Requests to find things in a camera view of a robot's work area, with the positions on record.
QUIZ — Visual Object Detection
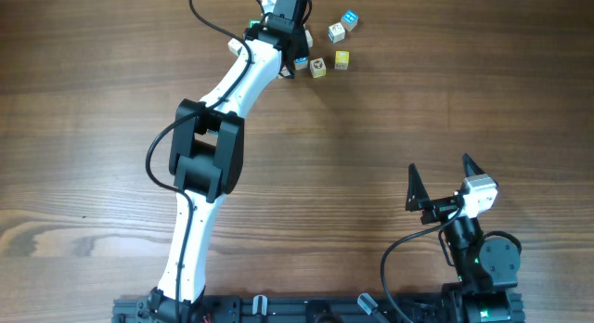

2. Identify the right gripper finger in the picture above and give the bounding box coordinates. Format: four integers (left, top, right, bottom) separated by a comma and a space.
462, 153, 485, 177
406, 163, 430, 212

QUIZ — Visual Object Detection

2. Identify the yellow sided picture block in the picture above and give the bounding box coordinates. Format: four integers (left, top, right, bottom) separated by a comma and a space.
310, 58, 327, 78

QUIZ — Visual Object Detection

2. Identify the white block teal side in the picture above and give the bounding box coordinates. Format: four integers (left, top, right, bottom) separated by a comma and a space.
228, 38, 243, 57

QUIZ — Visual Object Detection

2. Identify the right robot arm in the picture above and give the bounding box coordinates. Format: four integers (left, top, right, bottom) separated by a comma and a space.
406, 154, 525, 323

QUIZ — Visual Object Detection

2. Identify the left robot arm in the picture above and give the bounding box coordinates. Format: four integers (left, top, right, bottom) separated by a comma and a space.
145, 0, 312, 322

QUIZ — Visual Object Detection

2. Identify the red A block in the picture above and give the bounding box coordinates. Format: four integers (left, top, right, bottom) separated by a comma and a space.
278, 67, 291, 79

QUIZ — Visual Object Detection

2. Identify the blue D block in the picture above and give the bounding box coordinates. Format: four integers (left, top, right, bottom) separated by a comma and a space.
293, 57, 309, 71

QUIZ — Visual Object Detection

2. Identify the white block beside D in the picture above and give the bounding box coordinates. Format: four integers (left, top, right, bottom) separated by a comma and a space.
305, 30, 314, 48

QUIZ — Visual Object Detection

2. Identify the green N block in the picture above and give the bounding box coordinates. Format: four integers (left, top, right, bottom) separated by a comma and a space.
248, 19, 260, 28

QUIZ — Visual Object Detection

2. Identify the white block blue side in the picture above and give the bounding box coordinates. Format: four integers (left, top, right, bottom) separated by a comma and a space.
329, 22, 346, 44

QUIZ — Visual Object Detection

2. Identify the yellow top block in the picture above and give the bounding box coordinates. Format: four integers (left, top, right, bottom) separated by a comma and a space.
334, 51, 350, 71

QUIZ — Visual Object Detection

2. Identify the blue block far right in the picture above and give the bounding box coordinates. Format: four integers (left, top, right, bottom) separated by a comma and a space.
341, 9, 359, 32

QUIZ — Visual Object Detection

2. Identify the right camera cable black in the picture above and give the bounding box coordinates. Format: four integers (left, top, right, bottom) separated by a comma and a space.
380, 205, 465, 323

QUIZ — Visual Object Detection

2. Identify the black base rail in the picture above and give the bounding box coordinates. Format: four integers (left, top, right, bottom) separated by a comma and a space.
111, 291, 526, 323

